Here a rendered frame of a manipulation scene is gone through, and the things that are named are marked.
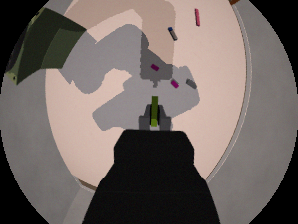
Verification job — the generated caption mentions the grey rod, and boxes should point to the grey rod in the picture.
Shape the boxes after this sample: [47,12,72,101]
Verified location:
[170,31,178,41]
[186,80,197,89]

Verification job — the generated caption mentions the lime green rod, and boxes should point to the lime green rod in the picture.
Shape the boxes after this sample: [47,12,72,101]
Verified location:
[151,96,158,127]

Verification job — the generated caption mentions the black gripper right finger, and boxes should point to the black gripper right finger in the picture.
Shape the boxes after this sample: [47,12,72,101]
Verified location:
[157,105,172,131]

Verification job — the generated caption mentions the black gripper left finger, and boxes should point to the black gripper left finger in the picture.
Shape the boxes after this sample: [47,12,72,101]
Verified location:
[139,104,152,130]

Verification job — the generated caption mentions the magenta rod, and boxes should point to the magenta rod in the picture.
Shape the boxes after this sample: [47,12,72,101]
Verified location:
[171,80,179,89]
[151,64,159,71]

